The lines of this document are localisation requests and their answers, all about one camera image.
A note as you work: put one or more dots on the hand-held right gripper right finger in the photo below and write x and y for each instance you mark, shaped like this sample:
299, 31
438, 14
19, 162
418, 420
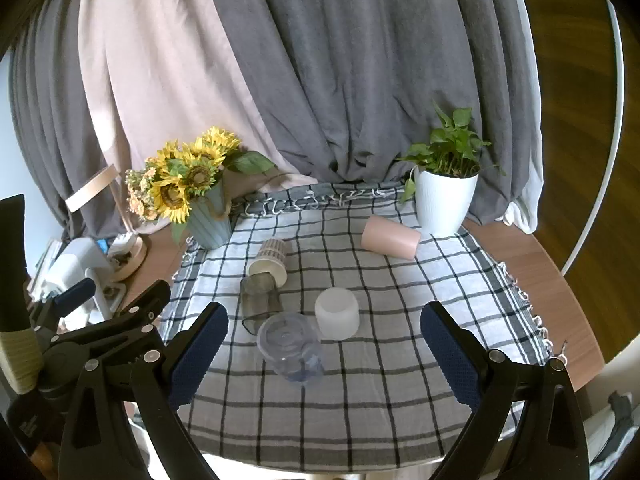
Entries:
450, 360

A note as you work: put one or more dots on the white appliance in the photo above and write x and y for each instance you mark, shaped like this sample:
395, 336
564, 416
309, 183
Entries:
75, 260

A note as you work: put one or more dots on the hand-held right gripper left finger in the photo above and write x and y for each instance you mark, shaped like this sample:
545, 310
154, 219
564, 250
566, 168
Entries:
197, 355

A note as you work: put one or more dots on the grey cloth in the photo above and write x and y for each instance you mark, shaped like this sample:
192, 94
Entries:
620, 410

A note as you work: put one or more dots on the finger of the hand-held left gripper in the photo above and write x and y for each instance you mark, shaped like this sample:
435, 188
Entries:
75, 291
142, 305

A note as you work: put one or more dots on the sunflower bouquet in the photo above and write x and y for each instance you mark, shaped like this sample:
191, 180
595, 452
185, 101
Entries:
172, 197

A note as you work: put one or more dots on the white ribbed plant pot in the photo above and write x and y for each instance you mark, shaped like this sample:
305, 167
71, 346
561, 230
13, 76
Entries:
445, 205

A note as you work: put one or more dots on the green pothos plant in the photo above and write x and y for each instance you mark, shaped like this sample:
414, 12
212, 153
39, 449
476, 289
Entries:
440, 152

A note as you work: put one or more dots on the pink cup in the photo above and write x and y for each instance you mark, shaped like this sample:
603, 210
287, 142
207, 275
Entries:
391, 236

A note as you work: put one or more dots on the grey curtain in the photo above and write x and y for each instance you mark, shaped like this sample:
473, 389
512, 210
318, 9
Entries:
50, 110
350, 85

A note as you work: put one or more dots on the cream patterned cup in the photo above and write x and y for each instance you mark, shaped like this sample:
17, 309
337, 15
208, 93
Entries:
272, 260

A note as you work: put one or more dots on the blue-green ribbed vase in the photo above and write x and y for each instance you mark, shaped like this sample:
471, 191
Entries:
210, 230

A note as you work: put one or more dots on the white curved hoop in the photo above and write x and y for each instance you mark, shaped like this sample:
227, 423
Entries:
620, 85

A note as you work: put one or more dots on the pale pink curtain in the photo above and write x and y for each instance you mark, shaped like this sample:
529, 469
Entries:
150, 60

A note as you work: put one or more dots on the white frosted cup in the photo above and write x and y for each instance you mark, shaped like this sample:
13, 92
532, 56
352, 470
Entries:
337, 315

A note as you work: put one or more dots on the white sheer curtain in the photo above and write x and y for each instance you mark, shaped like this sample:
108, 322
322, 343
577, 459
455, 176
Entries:
525, 210

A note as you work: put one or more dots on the checked tablecloth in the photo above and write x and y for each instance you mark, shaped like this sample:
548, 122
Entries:
380, 390

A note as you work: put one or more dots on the clear plastic cup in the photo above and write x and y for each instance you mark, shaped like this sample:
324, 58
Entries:
290, 350

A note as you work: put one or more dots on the grey translucent cup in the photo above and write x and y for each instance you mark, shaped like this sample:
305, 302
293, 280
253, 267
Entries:
257, 301

